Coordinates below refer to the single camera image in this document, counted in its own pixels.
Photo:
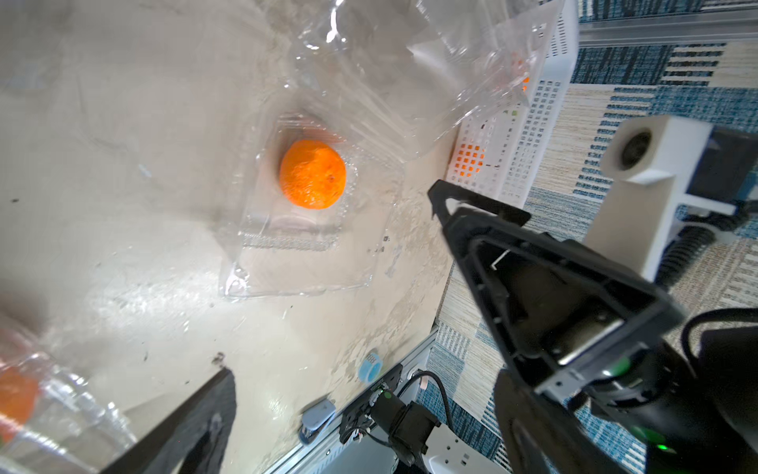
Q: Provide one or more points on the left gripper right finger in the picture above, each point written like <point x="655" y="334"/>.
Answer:
<point x="539" y="433"/>

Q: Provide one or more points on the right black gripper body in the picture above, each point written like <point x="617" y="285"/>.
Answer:
<point x="595" y="337"/>

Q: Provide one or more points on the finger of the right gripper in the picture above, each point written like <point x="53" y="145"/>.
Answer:
<point x="526" y="283"/>

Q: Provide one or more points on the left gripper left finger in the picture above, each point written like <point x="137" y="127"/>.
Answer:
<point x="193" y="439"/>

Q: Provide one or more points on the clear clamshell container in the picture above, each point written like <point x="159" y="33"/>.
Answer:
<point x="70" y="431"/>
<point x="380" y="82"/>

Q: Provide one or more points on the white plastic perforated basket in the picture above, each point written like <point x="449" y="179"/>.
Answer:
<point x="516" y="137"/>

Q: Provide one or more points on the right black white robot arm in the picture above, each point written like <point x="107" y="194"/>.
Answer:
<point x="657" y="395"/>

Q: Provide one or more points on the blue stapler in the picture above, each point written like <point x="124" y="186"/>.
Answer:
<point x="315" y="419"/>

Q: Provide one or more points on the orange pair in left container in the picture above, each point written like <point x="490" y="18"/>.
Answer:
<point x="19" y="393"/>

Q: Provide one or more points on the blue tape roll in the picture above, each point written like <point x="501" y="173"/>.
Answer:
<point x="370" y="368"/>

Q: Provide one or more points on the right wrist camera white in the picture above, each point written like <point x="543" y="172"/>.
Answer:
<point x="656" y="164"/>

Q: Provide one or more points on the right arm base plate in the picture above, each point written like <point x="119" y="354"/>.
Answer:
<point x="356" y="415"/>

